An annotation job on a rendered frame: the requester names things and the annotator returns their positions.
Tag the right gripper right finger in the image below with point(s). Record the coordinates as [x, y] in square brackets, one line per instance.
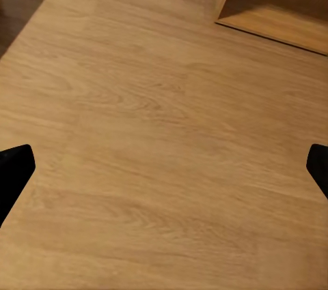
[317, 165]

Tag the bookcase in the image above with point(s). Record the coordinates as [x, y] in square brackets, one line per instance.
[301, 23]

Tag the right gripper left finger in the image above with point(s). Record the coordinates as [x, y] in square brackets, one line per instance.
[16, 166]

